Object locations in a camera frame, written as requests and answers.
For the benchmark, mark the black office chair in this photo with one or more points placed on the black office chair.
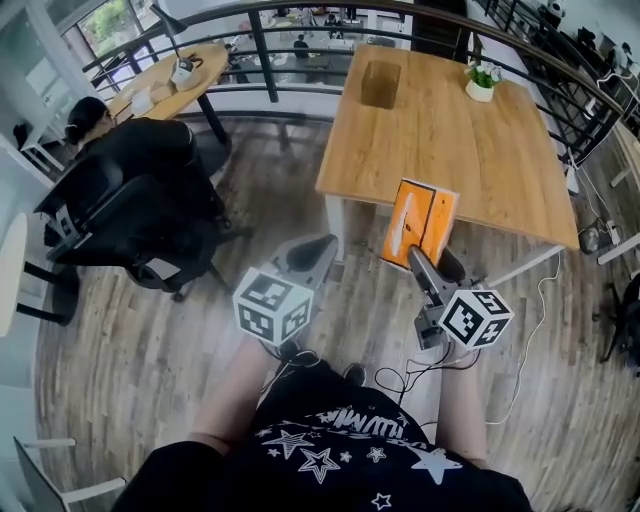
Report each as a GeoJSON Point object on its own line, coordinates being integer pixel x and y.
{"type": "Point", "coordinates": [90, 200]}

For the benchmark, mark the white frame with dark panel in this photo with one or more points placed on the white frame with dark panel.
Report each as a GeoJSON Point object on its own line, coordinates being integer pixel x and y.
{"type": "Point", "coordinates": [35, 475]}

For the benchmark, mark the rectangular wooden table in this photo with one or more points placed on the rectangular wooden table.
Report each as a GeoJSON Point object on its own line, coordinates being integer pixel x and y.
{"type": "Point", "coordinates": [334, 225]}

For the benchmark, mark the white power strip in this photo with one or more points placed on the white power strip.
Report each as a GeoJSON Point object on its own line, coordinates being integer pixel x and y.
{"type": "Point", "coordinates": [613, 233]}

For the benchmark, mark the round wooden table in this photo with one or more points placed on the round wooden table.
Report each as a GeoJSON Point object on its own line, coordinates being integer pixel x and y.
{"type": "Point", "coordinates": [210, 62]}

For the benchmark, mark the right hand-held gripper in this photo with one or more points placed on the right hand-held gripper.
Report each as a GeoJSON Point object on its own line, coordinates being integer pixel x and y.
{"type": "Point", "coordinates": [475, 320]}

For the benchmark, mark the wooden desk white legs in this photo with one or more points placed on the wooden desk white legs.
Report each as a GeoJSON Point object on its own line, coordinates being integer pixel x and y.
{"type": "Point", "coordinates": [627, 165]}

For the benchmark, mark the person's black star-print shirt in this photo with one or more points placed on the person's black star-print shirt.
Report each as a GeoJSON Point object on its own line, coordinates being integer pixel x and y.
{"type": "Point", "coordinates": [330, 470]}

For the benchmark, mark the potted plant in white pot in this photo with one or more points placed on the potted plant in white pot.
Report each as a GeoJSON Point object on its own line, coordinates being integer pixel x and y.
{"type": "Point", "coordinates": [480, 93]}

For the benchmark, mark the person's left forearm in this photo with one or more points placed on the person's left forearm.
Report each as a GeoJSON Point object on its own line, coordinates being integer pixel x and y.
{"type": "Point", "coordinates": [235, 400]}

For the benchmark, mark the large window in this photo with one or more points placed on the large window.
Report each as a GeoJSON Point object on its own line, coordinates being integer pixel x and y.
{"type": "Point", "coordinates": [105, 22]}

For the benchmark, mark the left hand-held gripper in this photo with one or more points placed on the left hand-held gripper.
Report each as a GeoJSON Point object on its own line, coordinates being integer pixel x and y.
{"type": "Point", "coordinates": [272, 307]}

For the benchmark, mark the person's right forearm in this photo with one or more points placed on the person's right forearm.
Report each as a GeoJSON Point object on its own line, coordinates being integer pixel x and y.
{"type": "Point", "coordinates": [462, 415]}

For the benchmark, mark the gray round floor object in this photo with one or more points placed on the gray round floor object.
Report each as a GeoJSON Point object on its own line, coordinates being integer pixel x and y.
{"type": "Point", "coordinates": [590, 240]}

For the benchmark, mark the black desk lamp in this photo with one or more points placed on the black desk lamp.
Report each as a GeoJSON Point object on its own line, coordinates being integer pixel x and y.
{"type": "Point", "coordinates": [167, 17]}

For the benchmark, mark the white round table black base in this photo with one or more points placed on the white round table black base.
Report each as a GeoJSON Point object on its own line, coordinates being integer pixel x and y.
{"type": "Point", "coordinates": [10, 270]}

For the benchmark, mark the brown transparent container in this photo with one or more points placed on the brown transparent container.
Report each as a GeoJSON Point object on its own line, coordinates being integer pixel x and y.
{"type": "Point", "coordinates": [380, 85]}

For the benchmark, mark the orange and white box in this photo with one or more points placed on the orange and white box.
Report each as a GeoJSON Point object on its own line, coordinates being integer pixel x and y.
{"type": "Point", "coordinates": [415, 215]}

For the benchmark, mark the black metal railing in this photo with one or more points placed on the black metal railing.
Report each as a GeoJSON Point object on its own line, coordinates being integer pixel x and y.
{"type": "Point", "coordinates": [265, 60]}

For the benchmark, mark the beige square box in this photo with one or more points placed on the beige square box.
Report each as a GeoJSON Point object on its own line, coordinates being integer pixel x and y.
{"type": "Point", "coordinates": [161, 91]}

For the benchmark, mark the person's black shoe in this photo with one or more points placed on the person's black shoe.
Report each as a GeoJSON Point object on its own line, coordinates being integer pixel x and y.
{"type": "Point", "coordinates": [354, 375]}

